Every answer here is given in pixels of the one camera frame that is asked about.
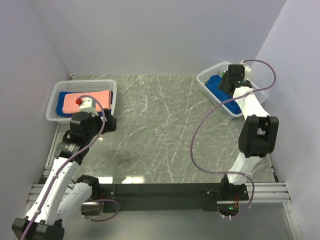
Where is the blue towel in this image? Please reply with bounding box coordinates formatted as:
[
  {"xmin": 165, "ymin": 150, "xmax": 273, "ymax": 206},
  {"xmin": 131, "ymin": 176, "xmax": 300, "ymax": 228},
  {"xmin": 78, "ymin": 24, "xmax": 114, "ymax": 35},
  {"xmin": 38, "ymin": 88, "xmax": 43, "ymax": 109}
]
[
  {"xmin": 205, "ymin": 75, "xmax": 242, "ymax": 115},
  {"xmin": 55, "ymin": 90, "xmax": 114, "ymax": 118}
]

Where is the pink panda towel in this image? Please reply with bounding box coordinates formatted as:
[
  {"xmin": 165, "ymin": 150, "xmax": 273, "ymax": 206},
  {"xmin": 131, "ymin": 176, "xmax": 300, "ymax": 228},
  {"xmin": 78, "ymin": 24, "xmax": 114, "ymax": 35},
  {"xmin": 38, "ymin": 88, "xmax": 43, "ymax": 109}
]
[{"xmin": 61, "ymin": 90, "xmax": 111, "ymax": 115}]

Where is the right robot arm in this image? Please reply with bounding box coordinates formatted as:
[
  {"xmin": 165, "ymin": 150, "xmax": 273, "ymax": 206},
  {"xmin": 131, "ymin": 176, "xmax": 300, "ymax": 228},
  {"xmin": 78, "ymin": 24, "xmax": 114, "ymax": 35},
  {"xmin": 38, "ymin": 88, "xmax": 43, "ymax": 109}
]
[{"xmin": 218, "ymin": 63, "xmax": 279, "ymax": 200}]

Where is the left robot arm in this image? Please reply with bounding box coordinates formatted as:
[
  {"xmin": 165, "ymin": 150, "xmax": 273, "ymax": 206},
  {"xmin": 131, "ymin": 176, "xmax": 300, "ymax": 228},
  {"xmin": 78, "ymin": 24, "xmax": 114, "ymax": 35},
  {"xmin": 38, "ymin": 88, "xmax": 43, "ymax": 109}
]
[{"xmin": 11, "ymin": 108, "xmax": 117, "ymax": 240}]

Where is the white plastic basket right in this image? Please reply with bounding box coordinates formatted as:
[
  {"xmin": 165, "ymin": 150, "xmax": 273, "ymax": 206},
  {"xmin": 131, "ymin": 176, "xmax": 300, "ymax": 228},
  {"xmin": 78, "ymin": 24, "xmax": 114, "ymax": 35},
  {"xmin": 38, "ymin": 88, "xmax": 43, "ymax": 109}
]
[{"xmin": 196, "ymin": 61, "xmax": 269, "ymax": 120}]

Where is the white plastic basket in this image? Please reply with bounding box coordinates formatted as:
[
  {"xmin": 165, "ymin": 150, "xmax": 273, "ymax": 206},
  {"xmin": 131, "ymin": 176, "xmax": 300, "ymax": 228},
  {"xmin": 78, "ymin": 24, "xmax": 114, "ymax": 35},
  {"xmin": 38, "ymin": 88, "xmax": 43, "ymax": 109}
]
[
  {"xmin": 196, "ymin": 61, "xmax": 269, "ymax": 120},
  {"xmin": 45, "ymin": 79, "xmax": 117, "ymax": 124}
]

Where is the folded blue towel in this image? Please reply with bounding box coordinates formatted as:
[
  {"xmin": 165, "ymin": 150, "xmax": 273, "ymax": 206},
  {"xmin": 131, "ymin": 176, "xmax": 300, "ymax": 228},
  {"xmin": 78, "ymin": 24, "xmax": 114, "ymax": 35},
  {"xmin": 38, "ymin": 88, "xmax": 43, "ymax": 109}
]
[{"xmin": 55, "ymin": 90, "xmax": 114, "ymax": 118}]

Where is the white plastic basket left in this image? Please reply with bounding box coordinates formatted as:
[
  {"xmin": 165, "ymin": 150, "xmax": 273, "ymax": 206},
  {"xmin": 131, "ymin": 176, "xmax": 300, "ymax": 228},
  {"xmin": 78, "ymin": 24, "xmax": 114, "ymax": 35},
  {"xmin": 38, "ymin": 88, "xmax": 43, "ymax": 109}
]
[{"xmin": 45, "ymin": 79, "xmax": 117, "ymax": 124}]

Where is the black base bar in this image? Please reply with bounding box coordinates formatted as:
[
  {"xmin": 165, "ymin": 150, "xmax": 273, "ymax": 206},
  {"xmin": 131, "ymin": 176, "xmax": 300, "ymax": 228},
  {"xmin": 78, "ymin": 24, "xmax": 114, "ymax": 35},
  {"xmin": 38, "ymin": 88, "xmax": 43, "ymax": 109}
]
[{"xmin": 100, "ymin": 183, "xmax": 249, "ymax": 212}]

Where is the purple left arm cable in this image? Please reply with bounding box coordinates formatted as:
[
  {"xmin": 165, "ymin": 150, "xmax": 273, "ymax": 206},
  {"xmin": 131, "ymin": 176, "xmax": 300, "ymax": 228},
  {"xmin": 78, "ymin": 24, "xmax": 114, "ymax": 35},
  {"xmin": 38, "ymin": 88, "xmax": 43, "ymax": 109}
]
[{"xmin": 18, "ymin": 94, "xmax": 123, "ymax": 240}]

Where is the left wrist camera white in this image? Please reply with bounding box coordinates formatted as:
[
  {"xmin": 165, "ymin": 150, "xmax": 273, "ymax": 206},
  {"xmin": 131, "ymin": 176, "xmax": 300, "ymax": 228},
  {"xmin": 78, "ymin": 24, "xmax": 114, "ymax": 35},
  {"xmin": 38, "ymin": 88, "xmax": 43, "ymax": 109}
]
[{"xmin": 75, "ymin": 97, "xmax": 98, "ymax": 117}]

